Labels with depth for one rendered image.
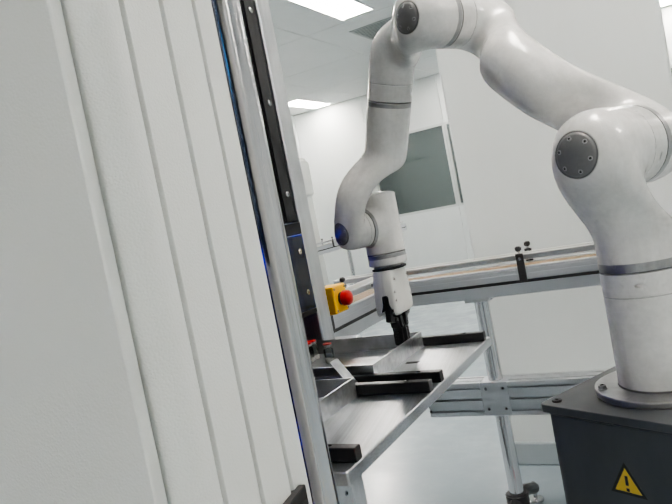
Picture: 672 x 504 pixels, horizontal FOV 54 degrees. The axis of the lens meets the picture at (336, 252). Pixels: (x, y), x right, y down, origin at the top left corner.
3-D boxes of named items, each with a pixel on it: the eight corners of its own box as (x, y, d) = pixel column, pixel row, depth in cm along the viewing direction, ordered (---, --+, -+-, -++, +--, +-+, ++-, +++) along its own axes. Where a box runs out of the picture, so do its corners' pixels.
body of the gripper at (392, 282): (382, 261, 148) (391, 309, 149) (362, 268, 139) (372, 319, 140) (412, 256, 145) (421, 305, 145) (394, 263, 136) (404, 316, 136)
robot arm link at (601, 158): (702, 255, 96) (675, 93, 94) (638, 282, 85) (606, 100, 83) (624, 260, 105) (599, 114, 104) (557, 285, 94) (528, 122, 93)
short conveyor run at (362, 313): (309, 364, 170) (297, 305, 169) (261, 367, 178) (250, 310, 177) (407, 307, 230) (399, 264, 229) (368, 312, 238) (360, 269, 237)
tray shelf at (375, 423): (95, 477, 107) (92, 466, 107) (309, 358, 168) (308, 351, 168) (349, 486, 84) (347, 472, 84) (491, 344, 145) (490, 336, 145)
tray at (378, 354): (235, 389, 141) (232, 374, 141) (298, 356, 164) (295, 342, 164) (376, 382, 125) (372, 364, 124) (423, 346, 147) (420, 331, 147)
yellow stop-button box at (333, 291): (313, 317, 170) (308, 290, 170) (326, 311, 176) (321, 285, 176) (338, 314, 166) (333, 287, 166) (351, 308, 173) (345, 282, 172)
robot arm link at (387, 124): (360, 106, 122) (352, 258, 133) (420, 102, 132) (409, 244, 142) (330, 100, 129) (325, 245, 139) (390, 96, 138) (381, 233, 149)
